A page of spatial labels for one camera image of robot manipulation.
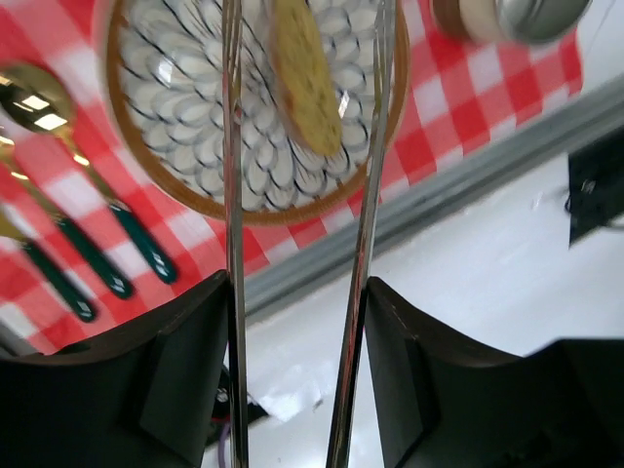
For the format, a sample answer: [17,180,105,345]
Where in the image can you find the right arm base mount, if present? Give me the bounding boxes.
[564,130,623,246]

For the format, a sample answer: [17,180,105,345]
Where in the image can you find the gold spoon black handle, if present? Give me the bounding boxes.
[1,62,178,285]

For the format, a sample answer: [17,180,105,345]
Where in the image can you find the red checkered cloth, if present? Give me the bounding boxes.
[1,1,583,353]

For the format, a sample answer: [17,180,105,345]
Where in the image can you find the patterned ceramic plate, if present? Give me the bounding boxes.
[104,0,410,227]

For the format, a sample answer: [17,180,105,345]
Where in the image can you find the gold fork black handle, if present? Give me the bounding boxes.
[1,133,134,299]

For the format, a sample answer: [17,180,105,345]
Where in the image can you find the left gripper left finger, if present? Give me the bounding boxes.
[1,271,228,467]

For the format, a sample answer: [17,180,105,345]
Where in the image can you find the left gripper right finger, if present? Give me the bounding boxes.
[365,278,623,467]

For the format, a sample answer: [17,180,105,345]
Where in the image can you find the metal cup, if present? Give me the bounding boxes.
[429,0,591,46]

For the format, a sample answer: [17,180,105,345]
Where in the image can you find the gold knife black handle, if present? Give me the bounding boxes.
[1,209,98,323]

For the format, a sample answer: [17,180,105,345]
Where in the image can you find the baguette slice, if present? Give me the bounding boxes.
[268,0,342,157]

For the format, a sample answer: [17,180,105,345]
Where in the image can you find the metal tongs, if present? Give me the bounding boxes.
[221,1,397,468]

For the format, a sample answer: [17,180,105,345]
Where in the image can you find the aluminium rail front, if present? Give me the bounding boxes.
[246,77,623,320]

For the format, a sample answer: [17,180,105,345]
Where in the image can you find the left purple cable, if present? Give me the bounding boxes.
[215,423,230,468]

